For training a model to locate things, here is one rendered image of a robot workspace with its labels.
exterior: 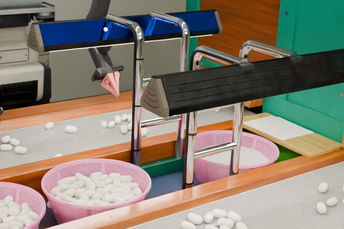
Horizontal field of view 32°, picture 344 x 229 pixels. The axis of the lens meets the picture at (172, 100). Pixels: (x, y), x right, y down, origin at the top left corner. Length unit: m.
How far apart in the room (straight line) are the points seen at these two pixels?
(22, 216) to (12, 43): 1.10
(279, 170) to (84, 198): 0.52
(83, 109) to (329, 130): 0.79
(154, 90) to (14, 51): 1.31
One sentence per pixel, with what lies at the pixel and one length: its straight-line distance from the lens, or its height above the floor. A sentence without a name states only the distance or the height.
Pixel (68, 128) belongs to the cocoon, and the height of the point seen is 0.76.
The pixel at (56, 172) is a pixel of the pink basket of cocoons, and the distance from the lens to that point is 1.55.
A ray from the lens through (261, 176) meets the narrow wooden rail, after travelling 1.56.
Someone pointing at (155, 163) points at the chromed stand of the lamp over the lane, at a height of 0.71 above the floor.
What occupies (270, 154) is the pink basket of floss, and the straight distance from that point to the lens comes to 1.77.
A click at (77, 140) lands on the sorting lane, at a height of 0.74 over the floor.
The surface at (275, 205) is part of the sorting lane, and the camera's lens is 1.48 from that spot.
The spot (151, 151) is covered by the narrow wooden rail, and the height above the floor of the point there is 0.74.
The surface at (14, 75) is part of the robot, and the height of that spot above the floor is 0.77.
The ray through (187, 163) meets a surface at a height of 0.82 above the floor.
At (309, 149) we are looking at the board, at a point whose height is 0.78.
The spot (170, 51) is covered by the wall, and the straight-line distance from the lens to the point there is 4.07.
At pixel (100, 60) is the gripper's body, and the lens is 2.02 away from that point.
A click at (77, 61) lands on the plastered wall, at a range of 4.11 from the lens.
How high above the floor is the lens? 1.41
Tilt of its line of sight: 18 degrees down
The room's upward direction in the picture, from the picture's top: 3 degrees clockwise
